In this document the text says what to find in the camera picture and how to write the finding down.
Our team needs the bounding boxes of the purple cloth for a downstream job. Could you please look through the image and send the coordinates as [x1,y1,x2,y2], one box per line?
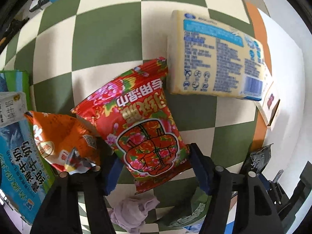
[108,196,160,233]

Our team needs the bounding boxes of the orange snack packet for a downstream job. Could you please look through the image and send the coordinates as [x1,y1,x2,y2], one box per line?
[24,111,100,174]

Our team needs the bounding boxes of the green packet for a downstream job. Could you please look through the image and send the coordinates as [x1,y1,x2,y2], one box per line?
[156,186,211,228]

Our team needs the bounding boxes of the light blue tissue pack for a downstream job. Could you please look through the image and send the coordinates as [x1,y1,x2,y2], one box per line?
[184,222,203,233]

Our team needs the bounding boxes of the red floral wet wipes pack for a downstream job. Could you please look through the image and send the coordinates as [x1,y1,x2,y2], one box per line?
[71,57,191,194]

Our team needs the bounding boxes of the yellow blue tissue pack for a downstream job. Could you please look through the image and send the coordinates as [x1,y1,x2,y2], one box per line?
[167,10,265,101]

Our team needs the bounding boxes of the black wipes packet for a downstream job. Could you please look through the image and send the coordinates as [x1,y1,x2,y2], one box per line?
[239,144,272,175]

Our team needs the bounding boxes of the open cardboard box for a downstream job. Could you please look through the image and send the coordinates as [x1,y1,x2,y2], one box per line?
[1,70,55,224]

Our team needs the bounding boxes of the green white checkered tablecloth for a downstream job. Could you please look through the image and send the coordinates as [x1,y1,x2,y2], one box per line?
[0,0,273,234]

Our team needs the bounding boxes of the white red small box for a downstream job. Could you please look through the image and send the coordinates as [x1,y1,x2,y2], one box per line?
[255,65,280,130]

